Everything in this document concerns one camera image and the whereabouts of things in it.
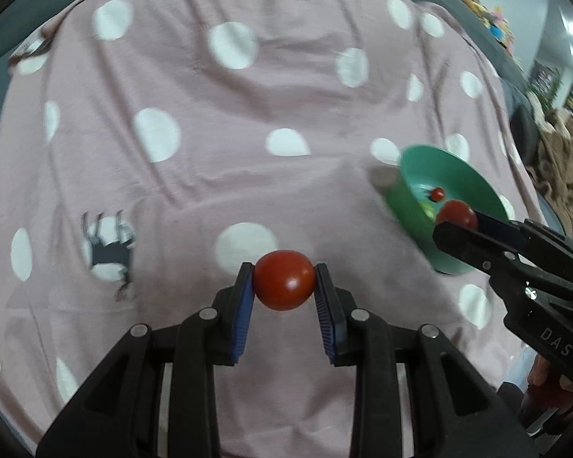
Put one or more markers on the colourful plush toys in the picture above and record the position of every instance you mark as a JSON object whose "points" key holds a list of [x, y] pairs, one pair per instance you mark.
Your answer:
{"points": [[489, 21]]}

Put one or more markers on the pink polka dot blanket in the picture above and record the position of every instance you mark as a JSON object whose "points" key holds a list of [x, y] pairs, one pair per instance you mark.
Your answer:
{"points": [[196, 152]]}

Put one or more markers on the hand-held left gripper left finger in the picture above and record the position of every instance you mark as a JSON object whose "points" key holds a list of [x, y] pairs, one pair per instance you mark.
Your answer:
{"points": [[245, 305]]}

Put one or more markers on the brown fleece blanket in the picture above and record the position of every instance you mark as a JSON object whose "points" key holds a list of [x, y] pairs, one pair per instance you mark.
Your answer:
{"points": [[563, 167]]}

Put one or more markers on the green bowl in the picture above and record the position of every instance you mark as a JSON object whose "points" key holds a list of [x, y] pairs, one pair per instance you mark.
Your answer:
{"points": [[410, 191]]}

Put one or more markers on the red cherry tomato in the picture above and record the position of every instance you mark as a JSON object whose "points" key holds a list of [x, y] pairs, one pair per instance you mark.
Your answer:
{"points": [[438, 194], [284, 279], [456, 214]]}

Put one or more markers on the black cushion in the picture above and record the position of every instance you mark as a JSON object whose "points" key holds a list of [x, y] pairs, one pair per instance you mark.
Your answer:
{"points": [[523, 129]]}

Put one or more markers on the person's right hand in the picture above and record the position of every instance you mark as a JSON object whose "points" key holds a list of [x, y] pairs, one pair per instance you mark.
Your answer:
{"points": [[549, 391]]}

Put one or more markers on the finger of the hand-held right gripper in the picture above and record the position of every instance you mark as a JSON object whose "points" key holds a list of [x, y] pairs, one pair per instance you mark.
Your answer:
{"points": [[463, 243], [501, 229]]}

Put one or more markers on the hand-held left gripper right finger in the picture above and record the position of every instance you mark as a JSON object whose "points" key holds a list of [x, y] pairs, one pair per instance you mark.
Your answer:
{"points": [[323, 305]]}

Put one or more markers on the wall shelf with items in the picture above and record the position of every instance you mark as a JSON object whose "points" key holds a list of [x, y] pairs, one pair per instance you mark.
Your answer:
{"points": [[568, 90]]}

